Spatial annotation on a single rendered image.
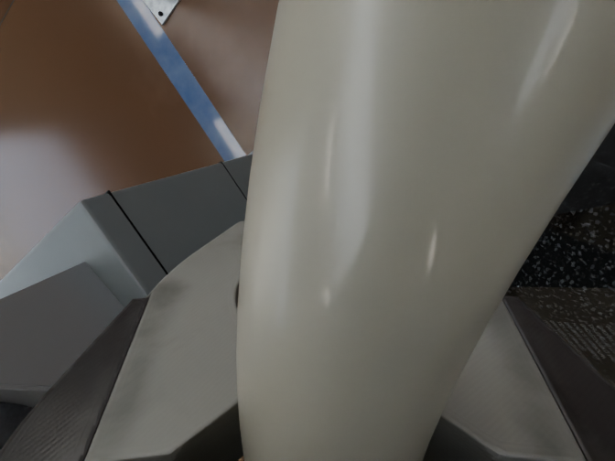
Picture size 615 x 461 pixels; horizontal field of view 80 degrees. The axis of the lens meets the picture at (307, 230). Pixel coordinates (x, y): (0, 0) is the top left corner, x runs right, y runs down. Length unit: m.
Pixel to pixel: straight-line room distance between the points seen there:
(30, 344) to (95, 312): 0.10
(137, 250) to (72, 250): 0.11
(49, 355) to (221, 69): 1.12
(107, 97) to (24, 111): 0.52
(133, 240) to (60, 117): 1.40
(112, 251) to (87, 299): 0.08
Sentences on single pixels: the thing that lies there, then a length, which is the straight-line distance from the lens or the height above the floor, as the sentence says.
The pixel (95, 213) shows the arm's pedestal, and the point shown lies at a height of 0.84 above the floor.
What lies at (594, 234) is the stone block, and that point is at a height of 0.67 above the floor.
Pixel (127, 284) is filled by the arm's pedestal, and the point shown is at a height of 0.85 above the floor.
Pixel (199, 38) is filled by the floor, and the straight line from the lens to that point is 1.55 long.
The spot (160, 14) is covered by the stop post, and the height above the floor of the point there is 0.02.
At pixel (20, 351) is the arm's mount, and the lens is 0.64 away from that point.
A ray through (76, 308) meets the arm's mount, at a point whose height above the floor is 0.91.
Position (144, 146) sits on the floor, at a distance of 1.74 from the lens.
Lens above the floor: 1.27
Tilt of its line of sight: 63 degrees down
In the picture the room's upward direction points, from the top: 133 degrees counter-clockwise
